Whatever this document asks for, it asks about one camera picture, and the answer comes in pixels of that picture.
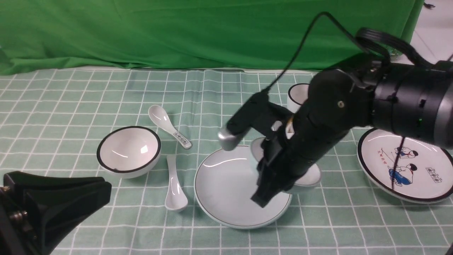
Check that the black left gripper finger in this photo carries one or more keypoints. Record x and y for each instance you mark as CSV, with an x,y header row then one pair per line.
x,y
57,205

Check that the white spoon with label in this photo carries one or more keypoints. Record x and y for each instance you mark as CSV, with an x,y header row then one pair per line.
x,y
161,119

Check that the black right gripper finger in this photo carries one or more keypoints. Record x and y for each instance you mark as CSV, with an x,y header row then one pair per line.
x,y
269,185

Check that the green checkered tablecloth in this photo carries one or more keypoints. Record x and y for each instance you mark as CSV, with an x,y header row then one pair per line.
x,y
52,122

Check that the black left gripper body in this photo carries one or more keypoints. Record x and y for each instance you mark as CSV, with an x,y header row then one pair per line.
x,y
17,234

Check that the large pale green plate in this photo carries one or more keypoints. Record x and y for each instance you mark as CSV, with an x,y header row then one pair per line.
x,y
224,184

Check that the white plate with cartoon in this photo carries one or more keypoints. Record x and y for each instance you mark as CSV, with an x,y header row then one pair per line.
x,y
420,173

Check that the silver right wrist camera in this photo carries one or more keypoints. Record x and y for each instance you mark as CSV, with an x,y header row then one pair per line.
x,y
229,141

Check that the green backdrop cloth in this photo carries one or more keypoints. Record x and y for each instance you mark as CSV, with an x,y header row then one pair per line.
x,y
178,34

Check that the plain white ceramic spoon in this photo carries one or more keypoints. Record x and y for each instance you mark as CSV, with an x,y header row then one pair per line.
x,y
176,200

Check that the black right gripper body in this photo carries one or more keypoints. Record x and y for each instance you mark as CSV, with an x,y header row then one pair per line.
x,y
337,102

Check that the white bowl black rim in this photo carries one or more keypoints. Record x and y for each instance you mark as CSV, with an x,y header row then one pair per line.
x,y
129,152

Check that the white cup black rim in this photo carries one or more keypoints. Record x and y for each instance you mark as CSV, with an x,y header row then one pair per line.
x,y
296,96

